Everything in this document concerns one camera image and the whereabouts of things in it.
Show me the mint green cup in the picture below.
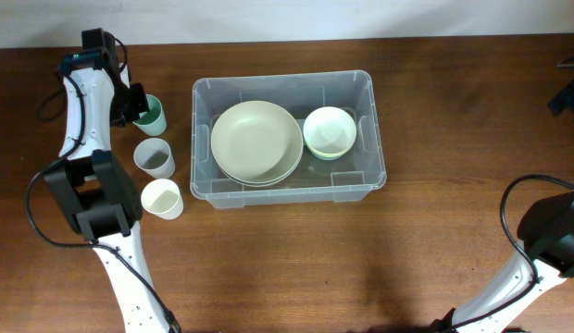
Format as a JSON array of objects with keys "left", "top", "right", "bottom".
[{"left": 133, "top": 94, "right": 167, "bottom": 137}]

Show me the grey cup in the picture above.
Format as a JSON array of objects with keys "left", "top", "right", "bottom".
[{"left": 133, "top": 138, "right": 176, "bottom": 179}]

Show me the cream white cup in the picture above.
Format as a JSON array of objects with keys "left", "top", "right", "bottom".
[{"left": 141, "top": 179, "right": 184, "bottom": 220}]

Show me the beige large bowl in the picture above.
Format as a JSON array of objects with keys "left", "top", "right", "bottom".
[
  {"left": 210, "top": 101, "right": 304, "bottom": 182},
  {"left": 220, "top": 164, "right": 298, "bottom": 187}
]

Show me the white small bowl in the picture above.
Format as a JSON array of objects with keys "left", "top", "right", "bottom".
[{"left": 302, "top": 106, "right": 357, "bottom": 147}]

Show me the mint green small bowl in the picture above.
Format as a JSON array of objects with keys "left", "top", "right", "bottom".
[{"left": 311, "top": 150, "right": 345, "bottom": 161}]

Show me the dark blue large bowl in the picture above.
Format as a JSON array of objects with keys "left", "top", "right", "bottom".
[{"left": 218, "top": 150, "right": 303, "bottom": 187}]

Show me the yellow small bowl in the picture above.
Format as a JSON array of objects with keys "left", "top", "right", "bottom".
[{"left": 307, "top": 144, "right": 352, "bottom": 160}]

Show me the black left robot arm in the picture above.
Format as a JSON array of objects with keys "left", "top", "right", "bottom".
[{"left": 38, "top": 29, "right": 181, "bottom": 332}]

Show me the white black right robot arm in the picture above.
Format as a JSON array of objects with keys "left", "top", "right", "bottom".
[{"left": 438, "top": 174, "right": 574, "bottom": 332}]

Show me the clear plastic storage bin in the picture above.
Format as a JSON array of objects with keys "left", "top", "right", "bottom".
[{"left": 190, "top": 70, "right": 387, "bottom": 209}]

